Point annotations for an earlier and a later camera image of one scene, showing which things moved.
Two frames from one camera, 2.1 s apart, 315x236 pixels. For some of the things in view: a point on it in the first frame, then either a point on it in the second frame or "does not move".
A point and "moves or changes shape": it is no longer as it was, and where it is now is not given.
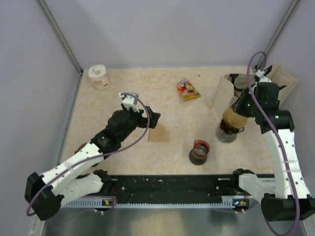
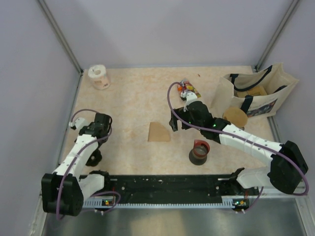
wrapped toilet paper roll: x=98 y=73 does not move
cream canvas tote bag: x=232 y=84 does not move
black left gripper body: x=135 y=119 to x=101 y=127
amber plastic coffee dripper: x=228 y=129 moves or changes shape
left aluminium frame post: x=51 y=19 does not move
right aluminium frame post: x=294 y=3 does not move
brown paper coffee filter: x=234 y=119 does not move
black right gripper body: x=246 y=104 to x=188 y=118
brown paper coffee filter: x=159 y=133 does not move
